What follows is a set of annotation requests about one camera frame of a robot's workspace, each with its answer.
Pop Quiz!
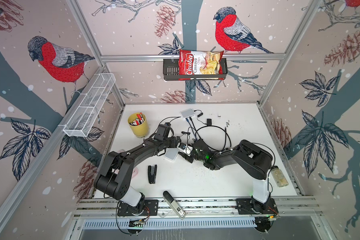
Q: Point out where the white network switch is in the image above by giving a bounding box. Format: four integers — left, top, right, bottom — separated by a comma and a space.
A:
164, 148, 179, 162
180, 109, 195, 119

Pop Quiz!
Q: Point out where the blue ethernet cable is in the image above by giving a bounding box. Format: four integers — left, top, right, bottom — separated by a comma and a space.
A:
185, 117, 199, 142

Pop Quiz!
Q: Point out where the black ethernet cable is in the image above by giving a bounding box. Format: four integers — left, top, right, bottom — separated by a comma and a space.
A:
188, 116, 232, 152

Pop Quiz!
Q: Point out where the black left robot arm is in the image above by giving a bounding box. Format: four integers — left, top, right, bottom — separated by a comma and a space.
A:
94, 123, 181, 213

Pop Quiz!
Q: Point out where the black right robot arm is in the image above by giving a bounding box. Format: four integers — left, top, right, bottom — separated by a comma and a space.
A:
179, 139, 274, 214

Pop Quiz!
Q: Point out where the yellow cup with pens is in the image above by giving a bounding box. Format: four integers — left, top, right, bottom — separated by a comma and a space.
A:
128, 112, 150, 138

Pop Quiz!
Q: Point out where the black stapler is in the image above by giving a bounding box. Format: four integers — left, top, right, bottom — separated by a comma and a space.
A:
148, 165, 158, 184

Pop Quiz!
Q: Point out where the black grey remote device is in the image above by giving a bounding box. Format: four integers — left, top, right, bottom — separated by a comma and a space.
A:
163, 191, 186, 220

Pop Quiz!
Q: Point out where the red cassava chips bag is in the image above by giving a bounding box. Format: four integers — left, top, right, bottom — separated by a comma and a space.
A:
179, 50, 224, 74

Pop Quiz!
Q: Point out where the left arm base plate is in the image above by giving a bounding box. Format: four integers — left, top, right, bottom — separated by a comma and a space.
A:
117, 199, 159, 217

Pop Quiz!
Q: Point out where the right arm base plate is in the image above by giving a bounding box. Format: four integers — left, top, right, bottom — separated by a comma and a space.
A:
236, 197, 279, 215

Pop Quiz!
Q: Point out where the black wall basket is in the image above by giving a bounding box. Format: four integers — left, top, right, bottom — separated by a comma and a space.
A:
163, 58, 228, 81

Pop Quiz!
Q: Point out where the white wire mesh shelf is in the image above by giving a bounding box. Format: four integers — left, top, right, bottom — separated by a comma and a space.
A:
63, 73, 116, 138

